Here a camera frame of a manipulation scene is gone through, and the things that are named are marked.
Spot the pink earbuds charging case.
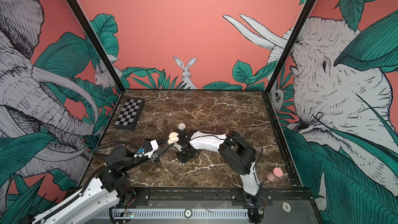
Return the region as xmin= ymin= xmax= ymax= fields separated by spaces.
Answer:
xmin=167 ymin=132 xmax=179 ymax=144

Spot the white round charging case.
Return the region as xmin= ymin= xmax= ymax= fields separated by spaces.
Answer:
xmin=178 ymin=123 xmax=186 ymax=131

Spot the white perforated vent strip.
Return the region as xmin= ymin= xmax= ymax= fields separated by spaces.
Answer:
xmin=112 ymin=208 xmax=249 ymax=220

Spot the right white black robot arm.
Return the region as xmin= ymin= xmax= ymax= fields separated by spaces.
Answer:
xmin=168 ymin=130 xmax=261 ymax=196

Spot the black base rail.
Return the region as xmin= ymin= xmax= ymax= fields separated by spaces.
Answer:
xmin=120 ymin=187 xmax=316 ymax=206

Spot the black white checkerboard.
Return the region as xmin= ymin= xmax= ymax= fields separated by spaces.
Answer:
xmin=114 ymin=98 xmax=145 ymax=131

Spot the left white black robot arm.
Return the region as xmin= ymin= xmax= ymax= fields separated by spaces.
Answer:
xmin=18 ymin=140 xmax=172 ymax=224

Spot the pink open case at edge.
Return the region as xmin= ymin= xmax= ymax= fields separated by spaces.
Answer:
xmin=267 ymin=167 xmax=284 ymax=182

